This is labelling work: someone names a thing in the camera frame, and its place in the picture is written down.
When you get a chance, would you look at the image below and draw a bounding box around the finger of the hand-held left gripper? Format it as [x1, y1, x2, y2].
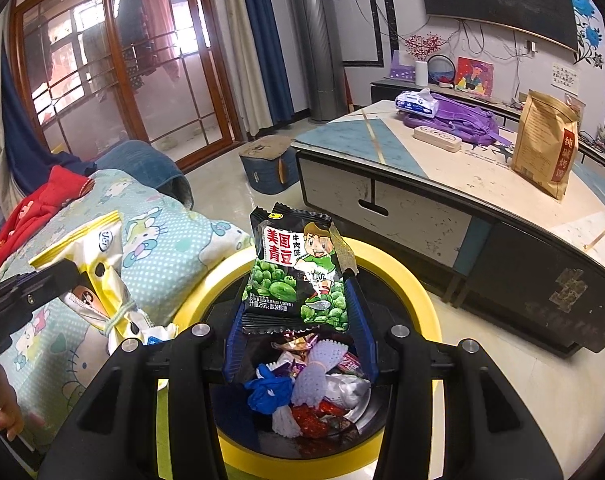
[0, 259, 90, 333]

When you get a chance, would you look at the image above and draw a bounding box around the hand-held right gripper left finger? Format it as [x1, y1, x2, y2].
[37, 305, 249, 480]

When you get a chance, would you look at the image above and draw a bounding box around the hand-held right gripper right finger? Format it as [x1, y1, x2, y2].
[344, 274, 567, 480]

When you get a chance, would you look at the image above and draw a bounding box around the blue plastic wrapper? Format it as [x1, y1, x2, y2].
[243, 364, 296, 415]

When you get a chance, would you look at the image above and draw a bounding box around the yellow rimmed black trash bin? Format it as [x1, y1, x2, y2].
[172, 247, 443, 466]

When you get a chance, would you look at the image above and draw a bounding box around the lilac foam fruit net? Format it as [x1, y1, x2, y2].
[290, 339, 346, 408]

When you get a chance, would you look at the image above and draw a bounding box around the white plastic bag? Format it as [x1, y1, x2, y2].
[325, 372, 372, 411]

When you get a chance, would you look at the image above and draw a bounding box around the yellow white snack packet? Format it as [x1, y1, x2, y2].
[30, 210, 178, 356]

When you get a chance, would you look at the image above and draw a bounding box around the green pea snack packet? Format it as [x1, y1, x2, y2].
[242, 202, 356, 336]

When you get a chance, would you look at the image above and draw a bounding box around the white foam fruit net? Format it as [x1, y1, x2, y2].
[272, 405, 303, 438]

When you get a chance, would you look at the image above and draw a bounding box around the red plastic wrapper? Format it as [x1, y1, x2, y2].
[292, 400, 348, 438]

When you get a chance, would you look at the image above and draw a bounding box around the person's left hand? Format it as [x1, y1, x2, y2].
[0, 360, 26, 441]

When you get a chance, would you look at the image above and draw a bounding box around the red flower printed blanket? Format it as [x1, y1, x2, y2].
[0, 165, 93, 291]

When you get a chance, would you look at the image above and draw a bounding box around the cartoon cat printed blanket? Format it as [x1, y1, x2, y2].
[0, 167, 253, 461]

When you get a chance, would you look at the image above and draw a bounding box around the blue window curtain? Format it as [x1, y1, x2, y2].
[0, 25, 83, 196]

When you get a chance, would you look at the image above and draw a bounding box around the coffee table with drawers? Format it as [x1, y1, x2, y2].
[290, 100, 605, 358]

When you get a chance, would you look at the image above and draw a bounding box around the blue stool with brown top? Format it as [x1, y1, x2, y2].
[238, 135, 300, 196]

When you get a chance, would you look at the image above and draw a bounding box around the beige power strip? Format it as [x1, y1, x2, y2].
[413, 126, 462, 153]

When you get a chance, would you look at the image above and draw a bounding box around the tissue pack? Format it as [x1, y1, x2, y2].
[395, 89, 439, 117]

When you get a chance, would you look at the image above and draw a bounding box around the purple backpack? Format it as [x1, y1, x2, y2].
[401, 92, 513, 150]

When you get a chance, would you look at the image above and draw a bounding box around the wooden framed glass door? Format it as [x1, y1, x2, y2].
[10, 0, 243, 171]

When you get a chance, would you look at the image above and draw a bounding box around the brown paper bag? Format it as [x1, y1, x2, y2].
[511, 90, 581, 201]

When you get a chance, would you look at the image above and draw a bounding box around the purple box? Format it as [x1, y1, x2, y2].
[390, 51, 417, 81]

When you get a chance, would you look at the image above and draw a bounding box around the round framed ornament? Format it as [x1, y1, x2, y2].
[427, 54, 456, 87]

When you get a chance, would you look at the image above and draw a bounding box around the colourful painting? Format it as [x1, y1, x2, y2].
[455, 56, 494, 98]

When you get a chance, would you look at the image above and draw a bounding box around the red artificial flower sprig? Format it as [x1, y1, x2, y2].
[405, 34, 446, 63]

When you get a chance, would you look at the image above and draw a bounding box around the grey tower air conditioner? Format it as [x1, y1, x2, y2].
[282, 0, 351, 123]

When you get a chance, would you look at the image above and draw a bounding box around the blue door curtain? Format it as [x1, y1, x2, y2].
[235, 0, 296, 126]

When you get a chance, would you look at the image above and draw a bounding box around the beige door curtain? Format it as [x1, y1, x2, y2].
[202, 0, 273, 136]

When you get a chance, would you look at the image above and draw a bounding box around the white paper wall notice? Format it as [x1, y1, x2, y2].
[550, 62, 581, 96]

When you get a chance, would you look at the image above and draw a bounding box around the black wall television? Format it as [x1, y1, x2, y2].
[415, 0, 581, 51]

